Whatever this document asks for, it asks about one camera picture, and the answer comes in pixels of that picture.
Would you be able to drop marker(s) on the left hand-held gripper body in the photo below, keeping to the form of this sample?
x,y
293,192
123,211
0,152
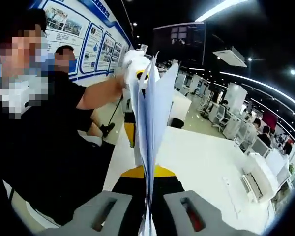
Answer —
x,y
137,60

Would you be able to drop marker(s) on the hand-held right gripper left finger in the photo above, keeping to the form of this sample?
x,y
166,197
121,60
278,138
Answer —
x,y
88,216

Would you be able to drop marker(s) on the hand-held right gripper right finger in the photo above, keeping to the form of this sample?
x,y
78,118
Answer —
x,y
174,196

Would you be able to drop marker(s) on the black office chair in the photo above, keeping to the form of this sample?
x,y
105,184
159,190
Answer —
x,y
177,123

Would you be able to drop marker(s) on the black monitor screen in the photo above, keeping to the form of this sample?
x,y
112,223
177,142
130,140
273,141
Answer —
x,y
186,41

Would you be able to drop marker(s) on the white side desk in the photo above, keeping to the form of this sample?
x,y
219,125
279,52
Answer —
x,y
182,108

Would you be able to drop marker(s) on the person in black shirt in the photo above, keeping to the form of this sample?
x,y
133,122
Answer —
x,y
39,152

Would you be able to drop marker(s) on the white printer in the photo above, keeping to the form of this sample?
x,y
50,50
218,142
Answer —
x,y
263,177

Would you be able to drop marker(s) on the ceiling air conditioner unit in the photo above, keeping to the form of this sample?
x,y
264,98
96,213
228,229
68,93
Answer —
x,y
229,57

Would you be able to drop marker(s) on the white mesh office chair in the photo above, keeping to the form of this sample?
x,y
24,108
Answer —
x,y
221,115
259,147

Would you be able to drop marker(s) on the long ceiling light strip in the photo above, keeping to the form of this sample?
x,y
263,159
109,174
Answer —
x,y
218,10
260,84

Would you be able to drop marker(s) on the white square pillar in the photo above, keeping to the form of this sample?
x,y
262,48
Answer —
x,y
237,94

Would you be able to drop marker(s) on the person's head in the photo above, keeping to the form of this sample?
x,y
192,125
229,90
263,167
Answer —
x,y
27,22

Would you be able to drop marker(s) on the red display screen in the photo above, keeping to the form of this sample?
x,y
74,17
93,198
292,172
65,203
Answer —
x,y
270,119

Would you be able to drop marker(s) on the blue white wall poster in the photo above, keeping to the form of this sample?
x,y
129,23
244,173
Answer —
x,y
93,37

